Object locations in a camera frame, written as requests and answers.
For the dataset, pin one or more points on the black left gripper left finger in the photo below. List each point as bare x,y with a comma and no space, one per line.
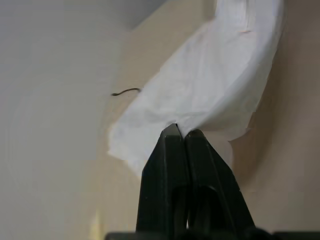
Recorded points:
162,175

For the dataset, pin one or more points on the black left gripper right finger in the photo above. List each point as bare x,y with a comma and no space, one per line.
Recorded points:
215,180

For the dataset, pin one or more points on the white shorts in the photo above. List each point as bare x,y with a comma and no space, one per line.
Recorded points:
200,87

